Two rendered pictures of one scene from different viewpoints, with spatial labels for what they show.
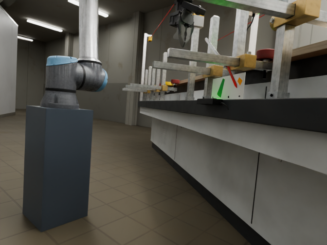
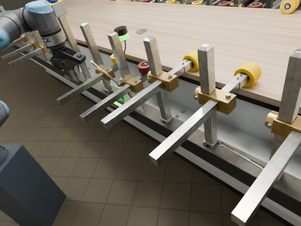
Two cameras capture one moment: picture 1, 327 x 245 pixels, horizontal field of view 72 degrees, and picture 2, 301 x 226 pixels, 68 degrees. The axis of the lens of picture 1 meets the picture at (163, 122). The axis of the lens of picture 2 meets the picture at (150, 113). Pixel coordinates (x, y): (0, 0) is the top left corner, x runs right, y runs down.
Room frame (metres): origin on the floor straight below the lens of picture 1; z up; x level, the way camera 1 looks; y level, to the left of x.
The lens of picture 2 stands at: (-0.04, -0.02, 1.43)
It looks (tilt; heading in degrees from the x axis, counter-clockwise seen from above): 39 degrees down; 341
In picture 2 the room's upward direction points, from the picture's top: 16 degrees counter-clockwise
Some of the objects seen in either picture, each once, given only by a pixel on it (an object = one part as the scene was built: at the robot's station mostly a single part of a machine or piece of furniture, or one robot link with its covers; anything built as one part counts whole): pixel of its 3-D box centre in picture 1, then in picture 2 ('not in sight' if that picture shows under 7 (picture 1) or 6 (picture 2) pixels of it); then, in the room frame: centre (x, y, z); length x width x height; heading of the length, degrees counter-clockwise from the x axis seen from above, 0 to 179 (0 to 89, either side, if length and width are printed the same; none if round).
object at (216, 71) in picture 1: (211, 72); (104, 72); (1.17, -0.23, 0.84); 0.13 x 0.06 x 0.05; 15
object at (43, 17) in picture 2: not in sight; (43, 18); (1.03, -0.05, 1.24); 0.10 x 0.09 x 0.12; 57
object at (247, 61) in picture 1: (240, 63); (131, 83); (0.93, -0.29, 0.84); 0.13 x 0.06 x 0.05; 15
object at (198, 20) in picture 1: (196, 22); (57, 9); (1.44, -0.15, 1.18); 0.07 x 0.07 x 0.08; 15
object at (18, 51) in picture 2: (149, 88); (25, 48); (2.34, 0.18, 0.82); 0.43 x 0.03 x 0.04; 105
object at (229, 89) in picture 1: (225, 87); (126, 97); (0.97, -0.25, 0.75); 0.26 x 0.01 x 0.10; 15
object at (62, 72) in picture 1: (63, 73); not in sight; (1.23, 0.56, 0.79); 0.17 x 0.15 x 0.18; 147
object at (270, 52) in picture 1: (265, 64); (147, 72); (0.93, -0.40, 0.85); 0.08 x 0.08 x 0.11
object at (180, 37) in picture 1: (178, 36); (69, 77); (1.02, -0.04, 0.96); 0.06 x 0.03 x 0.09; 39
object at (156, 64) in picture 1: (196, 70); (93, 81); (1.13, -0.14, 0.84); 0.43 x 0.03 x 0.04; 105
